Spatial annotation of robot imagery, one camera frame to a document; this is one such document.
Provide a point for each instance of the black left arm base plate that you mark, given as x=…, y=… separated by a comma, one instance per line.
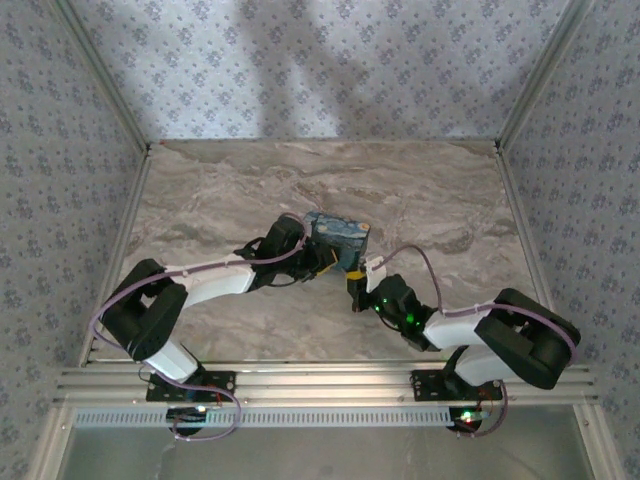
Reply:
x=220, y=382

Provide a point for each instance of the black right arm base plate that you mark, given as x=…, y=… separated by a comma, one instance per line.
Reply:
x=430, y=385

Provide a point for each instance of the aluminium frame post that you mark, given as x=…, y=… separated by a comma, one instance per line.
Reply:
x=107, y=80
x=542, y=75

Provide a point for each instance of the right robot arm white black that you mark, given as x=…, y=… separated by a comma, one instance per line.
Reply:
x=505, y=335

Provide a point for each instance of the left controller board with LED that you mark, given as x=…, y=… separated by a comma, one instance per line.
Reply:
x=187, y=417

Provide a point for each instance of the starry night print box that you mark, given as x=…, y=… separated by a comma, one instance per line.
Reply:
x=340, y=239

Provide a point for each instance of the right controller board with LED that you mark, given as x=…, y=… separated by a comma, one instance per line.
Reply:
x=472, y=417

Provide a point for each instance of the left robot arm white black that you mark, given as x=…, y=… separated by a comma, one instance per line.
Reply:
x=165, y=310

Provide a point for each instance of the aluminium table edge rail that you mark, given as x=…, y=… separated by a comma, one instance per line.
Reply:
x=525, y=240
x=117, y=250

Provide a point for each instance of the aluminium mounting rail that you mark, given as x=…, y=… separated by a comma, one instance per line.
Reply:
x=320, y=382

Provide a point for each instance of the controller board with led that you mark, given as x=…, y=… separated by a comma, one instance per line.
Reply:
x=187, y=417
x=472, y=417

